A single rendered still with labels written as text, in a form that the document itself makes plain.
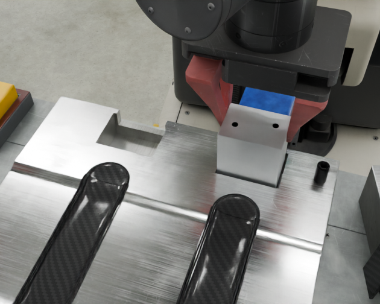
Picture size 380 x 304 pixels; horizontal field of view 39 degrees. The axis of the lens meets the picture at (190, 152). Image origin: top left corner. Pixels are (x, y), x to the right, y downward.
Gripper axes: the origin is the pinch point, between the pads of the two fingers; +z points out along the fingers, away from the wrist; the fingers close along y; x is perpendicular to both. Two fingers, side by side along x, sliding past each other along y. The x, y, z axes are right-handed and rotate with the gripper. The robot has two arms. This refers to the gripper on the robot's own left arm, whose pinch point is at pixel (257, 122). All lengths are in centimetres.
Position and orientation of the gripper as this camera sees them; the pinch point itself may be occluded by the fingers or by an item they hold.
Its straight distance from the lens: 42.6
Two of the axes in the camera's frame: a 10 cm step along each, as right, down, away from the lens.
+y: 9.5, 2.3, -2.2
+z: 0.2, 6.5, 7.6
